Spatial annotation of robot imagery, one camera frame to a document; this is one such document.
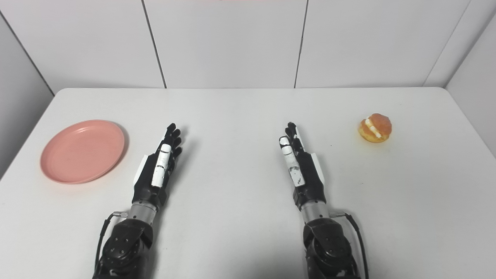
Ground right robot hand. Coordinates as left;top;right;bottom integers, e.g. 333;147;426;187
279;122;327;211

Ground pink plate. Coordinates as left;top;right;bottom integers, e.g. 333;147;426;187
40;119;126;184

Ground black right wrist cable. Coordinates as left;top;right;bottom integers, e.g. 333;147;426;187
330;212;369;279

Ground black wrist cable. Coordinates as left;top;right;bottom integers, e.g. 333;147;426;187
330;212;369;279
94;211;129;272

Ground cream puff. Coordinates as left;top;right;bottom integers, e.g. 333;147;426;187
358;113;393;143

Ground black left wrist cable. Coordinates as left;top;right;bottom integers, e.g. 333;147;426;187
94;211;129;272

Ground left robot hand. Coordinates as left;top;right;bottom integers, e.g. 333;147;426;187
132;123;183;212

